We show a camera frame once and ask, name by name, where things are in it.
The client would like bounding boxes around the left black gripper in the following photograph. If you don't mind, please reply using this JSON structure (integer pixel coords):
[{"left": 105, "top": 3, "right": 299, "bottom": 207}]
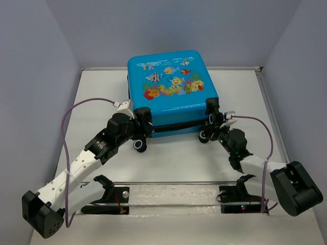
[{"left": 116, "top": 112, "right": 155, "bottom": 146}]

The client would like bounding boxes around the blue hard-shell suitcase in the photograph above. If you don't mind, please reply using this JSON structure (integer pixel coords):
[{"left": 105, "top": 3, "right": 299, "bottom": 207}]
[{"left": 127, "top": 50, "right": 218, "bottom": 152}]

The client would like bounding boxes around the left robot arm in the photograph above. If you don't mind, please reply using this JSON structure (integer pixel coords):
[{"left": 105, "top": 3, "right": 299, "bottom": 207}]
[{"left": 21, "top": 113, "right": 142, "bottom": 239}]

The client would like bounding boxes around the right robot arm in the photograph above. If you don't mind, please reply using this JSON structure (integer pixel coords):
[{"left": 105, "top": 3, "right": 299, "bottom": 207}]
[{"left": 217, "top": 127, "right": 323, "bottom": 216}]

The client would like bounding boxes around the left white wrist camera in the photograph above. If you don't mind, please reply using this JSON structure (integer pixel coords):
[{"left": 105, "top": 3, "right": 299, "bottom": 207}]
[{"left": 117, "top": 99, "right": 135, "bottom": 119}]

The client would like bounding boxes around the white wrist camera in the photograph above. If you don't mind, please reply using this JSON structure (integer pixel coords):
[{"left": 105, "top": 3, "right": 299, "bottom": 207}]
[
  {"left": 117, "top": 99, "right": 135, "bottom": 119},
  {"left": 220, "top": 111, "right": 237, "bottom": 129}
]

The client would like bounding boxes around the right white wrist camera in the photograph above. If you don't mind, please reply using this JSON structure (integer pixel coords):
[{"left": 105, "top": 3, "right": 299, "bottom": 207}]
[{"left": 220, "top": 111, "right": 237, "bottom": 129}]

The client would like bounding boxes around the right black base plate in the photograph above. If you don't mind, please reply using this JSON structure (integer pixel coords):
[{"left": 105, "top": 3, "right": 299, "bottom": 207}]
[{"left": 216, "top": 185, "right": 262, "bottom": 214}]

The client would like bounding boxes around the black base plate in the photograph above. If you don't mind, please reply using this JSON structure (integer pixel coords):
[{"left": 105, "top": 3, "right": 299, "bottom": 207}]
[
  {"left": 216, "top": 185, "right": 262, "bottom": 214},
  {"left": 80, "top": 185, "right": 130, "bottom": 215}
]

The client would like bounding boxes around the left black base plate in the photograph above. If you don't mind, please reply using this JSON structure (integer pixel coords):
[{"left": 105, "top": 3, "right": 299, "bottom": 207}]
[{"left": 80, "top": 185, "right": 130, "bottom": 215}]

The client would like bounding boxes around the aluminium table rail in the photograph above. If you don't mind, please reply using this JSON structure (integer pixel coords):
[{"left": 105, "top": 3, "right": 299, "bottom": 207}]
[{"left": 52, "top": 180, "right": 306, "bottom": 186}]

